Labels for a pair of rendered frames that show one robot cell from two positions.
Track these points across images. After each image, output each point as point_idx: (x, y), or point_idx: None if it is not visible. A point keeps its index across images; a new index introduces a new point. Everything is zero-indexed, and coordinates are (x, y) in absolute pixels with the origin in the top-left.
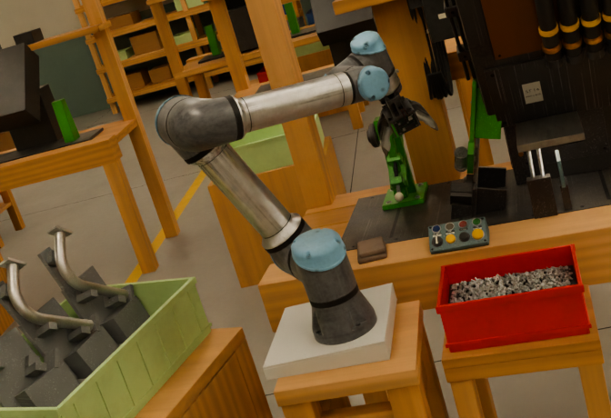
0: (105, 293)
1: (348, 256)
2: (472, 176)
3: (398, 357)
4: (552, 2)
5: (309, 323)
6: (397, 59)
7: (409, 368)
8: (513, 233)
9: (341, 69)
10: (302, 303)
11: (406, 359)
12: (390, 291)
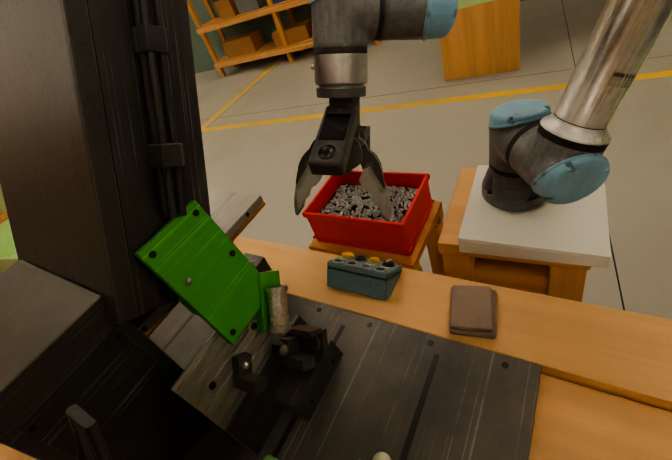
0: None
1: (513, 330)
2: (276, 342)
3: (471, 179)
4: None
5: (560, 211)
6: None
7: (465, 168)
8: (314, 270)
9: None
10: (581, 253)
11: (465, 176)
12: (462, 224)
